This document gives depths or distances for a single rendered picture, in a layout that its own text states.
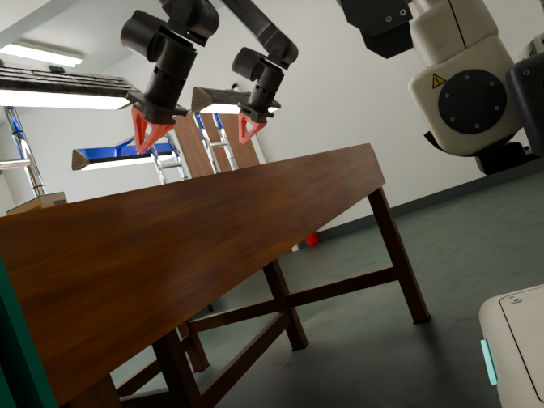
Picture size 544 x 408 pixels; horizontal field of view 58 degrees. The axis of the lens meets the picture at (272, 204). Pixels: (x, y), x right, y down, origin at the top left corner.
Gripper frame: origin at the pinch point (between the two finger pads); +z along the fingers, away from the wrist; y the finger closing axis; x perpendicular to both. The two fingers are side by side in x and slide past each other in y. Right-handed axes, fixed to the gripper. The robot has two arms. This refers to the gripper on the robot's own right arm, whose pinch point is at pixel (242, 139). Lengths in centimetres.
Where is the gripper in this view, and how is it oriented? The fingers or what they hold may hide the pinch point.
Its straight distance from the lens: 129.7
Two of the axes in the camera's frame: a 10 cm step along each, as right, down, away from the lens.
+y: -3.8, 1.6, -9.1
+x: 8.3, 5.0, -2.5
